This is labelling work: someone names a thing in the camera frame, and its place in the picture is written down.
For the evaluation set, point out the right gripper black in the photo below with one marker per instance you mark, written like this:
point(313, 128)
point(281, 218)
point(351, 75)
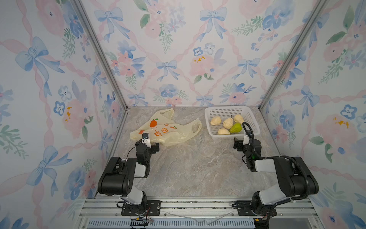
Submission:
point(239, 143)

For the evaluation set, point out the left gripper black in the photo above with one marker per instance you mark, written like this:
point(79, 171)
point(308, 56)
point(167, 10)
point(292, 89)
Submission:
point(153, 150)

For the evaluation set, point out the green pear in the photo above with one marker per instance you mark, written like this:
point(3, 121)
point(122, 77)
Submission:
point(236, 128)

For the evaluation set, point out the yellow plastic bag fruit print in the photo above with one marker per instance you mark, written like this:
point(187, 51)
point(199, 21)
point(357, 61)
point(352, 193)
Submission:
point(162, 129)

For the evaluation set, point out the beige pear front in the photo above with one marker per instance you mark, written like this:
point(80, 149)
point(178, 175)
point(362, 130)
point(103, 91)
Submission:
point(223, 131)

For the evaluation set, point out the beige pear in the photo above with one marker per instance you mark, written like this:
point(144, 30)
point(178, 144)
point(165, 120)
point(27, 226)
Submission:
point(223, 131)
point(228, 123)
point(216, 121)
point(238, 119)

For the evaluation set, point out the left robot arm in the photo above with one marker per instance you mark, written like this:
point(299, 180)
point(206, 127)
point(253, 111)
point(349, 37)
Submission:
point(118, 177)

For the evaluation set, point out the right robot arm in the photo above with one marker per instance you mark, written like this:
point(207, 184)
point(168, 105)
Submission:
point(294, 180)

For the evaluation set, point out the white plastic basket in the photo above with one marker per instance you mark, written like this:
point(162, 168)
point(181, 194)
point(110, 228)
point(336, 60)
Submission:
point(226, 112)

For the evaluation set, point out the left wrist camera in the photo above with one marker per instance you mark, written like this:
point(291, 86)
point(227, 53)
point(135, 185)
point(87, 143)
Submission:
point(146, 139)

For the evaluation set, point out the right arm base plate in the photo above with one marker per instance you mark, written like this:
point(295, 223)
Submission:
point(249, 208)

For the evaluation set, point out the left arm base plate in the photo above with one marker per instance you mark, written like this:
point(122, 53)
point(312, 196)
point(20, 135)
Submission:
point(147, 208)

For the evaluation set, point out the slotted cable duct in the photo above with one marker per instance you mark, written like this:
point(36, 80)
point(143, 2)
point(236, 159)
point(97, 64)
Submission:
point(172, 223)

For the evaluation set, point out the aluminium frame rail front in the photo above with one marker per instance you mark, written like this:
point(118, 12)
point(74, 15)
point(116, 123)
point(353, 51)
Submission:
point(193, 207)

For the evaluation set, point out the left aluminium corner post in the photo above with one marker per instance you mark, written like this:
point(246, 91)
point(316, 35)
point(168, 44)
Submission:
point(85, 21)

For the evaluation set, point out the aluminium corner post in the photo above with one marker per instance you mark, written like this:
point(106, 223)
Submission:
point(305, 31)
point(85, 21)

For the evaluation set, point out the right aluminium corner post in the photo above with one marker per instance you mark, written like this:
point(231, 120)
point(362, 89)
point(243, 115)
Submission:
point(305, 31)

